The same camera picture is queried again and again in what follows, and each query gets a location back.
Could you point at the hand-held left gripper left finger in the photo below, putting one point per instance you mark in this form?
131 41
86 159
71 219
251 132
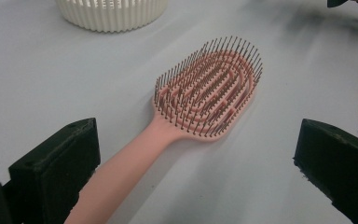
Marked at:
52 174

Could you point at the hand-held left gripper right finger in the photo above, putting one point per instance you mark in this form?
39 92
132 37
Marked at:
338 165

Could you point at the red white patterned cloth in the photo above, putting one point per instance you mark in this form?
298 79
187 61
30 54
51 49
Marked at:
130 168

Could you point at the white plastic basket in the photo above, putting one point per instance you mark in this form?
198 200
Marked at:
112 15

